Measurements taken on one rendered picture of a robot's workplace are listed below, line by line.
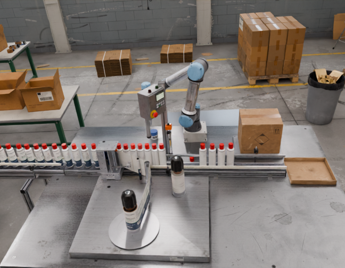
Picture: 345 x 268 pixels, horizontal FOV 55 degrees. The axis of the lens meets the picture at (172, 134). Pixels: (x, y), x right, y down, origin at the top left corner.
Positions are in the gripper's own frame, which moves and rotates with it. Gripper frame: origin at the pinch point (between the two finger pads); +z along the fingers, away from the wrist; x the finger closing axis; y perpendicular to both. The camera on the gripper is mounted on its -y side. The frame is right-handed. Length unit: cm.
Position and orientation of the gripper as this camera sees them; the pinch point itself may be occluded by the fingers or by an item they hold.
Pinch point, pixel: (152, 120)
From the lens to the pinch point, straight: 283.9
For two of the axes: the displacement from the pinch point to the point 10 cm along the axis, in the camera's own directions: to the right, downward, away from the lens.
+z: 0.6, 8.3, 5.5
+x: -0.1, 5.5, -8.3
